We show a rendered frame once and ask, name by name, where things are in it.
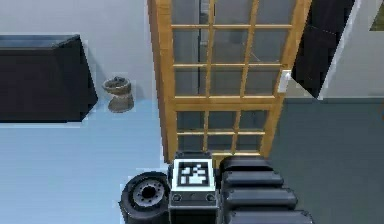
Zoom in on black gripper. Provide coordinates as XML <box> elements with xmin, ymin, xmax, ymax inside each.
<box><xmin>119</xmin><ymin>171</ymin><xmax>172</xmax><ymax>224</ymax></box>

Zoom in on wooden glass-paned room door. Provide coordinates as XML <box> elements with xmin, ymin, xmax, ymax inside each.
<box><xmin>146</xmin><ymin>0</ymin><xmax>313</xmax><ymax>164</ymax></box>

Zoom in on black cabinet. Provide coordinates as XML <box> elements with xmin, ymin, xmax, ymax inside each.
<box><xmin>0</xmin><ymin>33</ymin><xmax>99</xmax><ymax>124</ymax></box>

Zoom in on black cupboard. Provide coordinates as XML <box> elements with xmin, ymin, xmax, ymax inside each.
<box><xmin>291</xmin><ymin>0</ymin><xmax>357</xmax><ymax>100</ymax></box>

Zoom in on white door handle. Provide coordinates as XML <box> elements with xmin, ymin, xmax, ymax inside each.
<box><xmin>277</xmin><ymin>69</ymin><xmax>292</xmax><ymax>94</ymax></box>

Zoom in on framed wall picture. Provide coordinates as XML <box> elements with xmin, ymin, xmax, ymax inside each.
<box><xmin>369</xmin><ymin>2</ymin><xmax>384</xmax><ymax>32</ymax></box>

